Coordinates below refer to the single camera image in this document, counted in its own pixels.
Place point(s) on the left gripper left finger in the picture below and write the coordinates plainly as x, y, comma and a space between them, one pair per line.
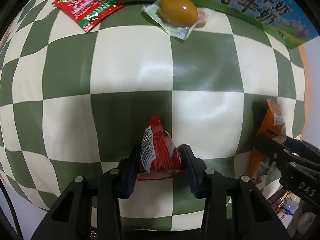
70, 215

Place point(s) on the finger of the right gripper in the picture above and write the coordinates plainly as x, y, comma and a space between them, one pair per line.
280, 154
298, 146

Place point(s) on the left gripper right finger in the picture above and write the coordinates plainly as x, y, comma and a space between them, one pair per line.
234, 208

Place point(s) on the orange snack packet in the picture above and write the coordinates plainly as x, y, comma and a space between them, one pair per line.
271, 133

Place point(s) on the small red snack packet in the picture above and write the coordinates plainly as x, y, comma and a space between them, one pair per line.
159, 157

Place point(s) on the packaged braised egg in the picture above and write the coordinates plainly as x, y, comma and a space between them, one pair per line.
178, 18

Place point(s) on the large red snack packet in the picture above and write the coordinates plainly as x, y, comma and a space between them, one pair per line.
88, 13

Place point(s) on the green white checkered mat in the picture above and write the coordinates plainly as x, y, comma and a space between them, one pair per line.
75, 103

